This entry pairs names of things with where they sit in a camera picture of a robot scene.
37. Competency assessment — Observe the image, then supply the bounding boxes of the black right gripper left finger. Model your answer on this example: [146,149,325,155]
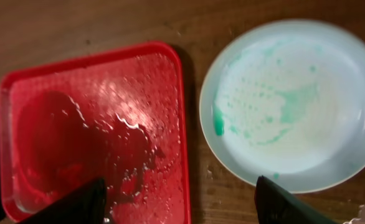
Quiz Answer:
[19,177,107,224]

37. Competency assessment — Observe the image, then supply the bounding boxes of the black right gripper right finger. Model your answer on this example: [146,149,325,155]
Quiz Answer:
[254,176,336,224]

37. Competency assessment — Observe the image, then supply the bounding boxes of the white plate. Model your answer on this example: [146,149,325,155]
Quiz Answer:
[199,20,365,194]

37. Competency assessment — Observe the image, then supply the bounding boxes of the red plastic tray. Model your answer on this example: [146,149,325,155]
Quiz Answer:
[0,42,191,223]

